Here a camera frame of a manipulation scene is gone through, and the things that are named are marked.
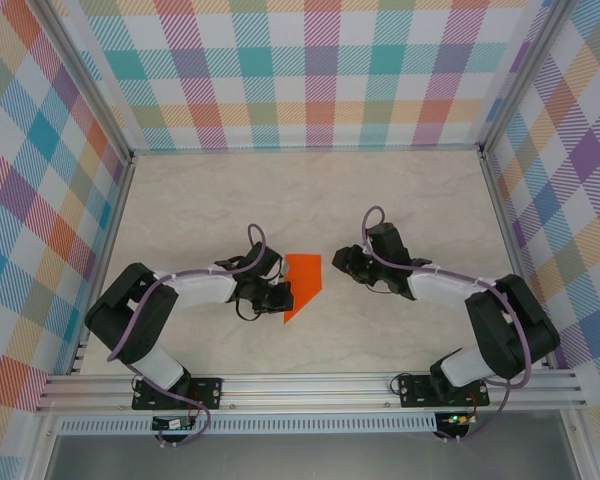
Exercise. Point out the aluminium frame post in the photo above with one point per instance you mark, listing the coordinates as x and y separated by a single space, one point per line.
85 85
525 80

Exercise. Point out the circuit board with green light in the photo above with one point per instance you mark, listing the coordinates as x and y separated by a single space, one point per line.
457 419

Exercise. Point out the orange paper sheet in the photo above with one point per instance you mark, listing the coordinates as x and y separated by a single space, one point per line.
307 285

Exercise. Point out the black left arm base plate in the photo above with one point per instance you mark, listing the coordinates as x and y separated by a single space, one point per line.
210 392

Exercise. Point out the long aluminium side rail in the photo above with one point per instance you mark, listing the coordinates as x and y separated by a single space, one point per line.
517 260
105 260

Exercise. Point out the small dark circuit board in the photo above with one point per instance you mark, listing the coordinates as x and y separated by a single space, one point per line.
172 424

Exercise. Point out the grey metal sheet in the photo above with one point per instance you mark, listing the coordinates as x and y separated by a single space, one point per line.
305 457

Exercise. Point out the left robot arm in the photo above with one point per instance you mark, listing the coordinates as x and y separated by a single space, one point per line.
205 290

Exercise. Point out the short aluminium frame rail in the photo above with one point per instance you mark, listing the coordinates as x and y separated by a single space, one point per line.
305 149

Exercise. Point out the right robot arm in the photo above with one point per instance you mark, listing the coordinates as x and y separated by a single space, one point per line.
440 287

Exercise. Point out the aluminium mounting rail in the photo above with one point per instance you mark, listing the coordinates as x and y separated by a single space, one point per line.
305 392

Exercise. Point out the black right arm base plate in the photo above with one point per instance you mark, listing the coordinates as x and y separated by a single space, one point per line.
412 392

